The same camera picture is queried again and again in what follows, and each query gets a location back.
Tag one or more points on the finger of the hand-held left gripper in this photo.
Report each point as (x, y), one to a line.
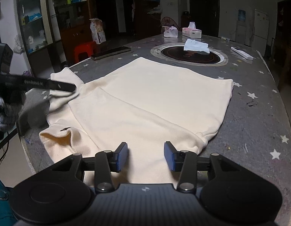
(64, 86)

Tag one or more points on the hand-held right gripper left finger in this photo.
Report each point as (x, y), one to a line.
(120, 156)

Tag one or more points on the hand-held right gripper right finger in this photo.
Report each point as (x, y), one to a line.
(170, 156)

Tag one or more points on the cream sweater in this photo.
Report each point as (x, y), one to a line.
(147, 98)

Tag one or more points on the person's left hand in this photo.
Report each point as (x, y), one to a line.
(8, 117)

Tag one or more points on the red plastic stool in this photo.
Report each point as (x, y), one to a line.
(84, 50)

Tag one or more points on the wooden display cabinet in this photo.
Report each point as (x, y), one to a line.
(74, 35)

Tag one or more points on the black smartphone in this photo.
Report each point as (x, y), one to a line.
(110, 53)

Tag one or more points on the glass door cabinet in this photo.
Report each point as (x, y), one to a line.
(34, 28)

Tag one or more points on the white paper sack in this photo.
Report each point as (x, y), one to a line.
(98, 31)

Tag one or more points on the grey star tablecloth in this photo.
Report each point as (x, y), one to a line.
(253, 113)

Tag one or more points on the round black induction cooktop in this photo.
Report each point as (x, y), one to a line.
(194, 57)

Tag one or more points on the wooden open shelf cabinet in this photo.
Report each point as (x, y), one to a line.
(150, 23)

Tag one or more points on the white tissue paper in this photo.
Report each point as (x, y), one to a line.
(194, 46)

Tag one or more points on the white tissue box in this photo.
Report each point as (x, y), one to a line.
(170, 33)

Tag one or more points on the pink tissue box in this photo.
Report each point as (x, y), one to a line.
(192, 33)

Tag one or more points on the white remote control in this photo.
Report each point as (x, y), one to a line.
(242, 53)

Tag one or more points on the teal jacket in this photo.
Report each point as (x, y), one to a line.
(3, 211)

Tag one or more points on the small dark cabinet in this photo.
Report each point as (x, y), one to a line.
(186, 21)

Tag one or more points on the white water dispenser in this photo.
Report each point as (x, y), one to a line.
(240, 33)

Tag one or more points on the dark wooden door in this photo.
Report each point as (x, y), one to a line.
(204, 7)

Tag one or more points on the white refrigerator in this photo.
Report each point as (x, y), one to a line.
(260, 30)

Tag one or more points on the blue water jug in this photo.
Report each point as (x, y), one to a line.
(241, 15)

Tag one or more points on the tall wooden shelf cabinet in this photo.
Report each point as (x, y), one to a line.
(286, 23)

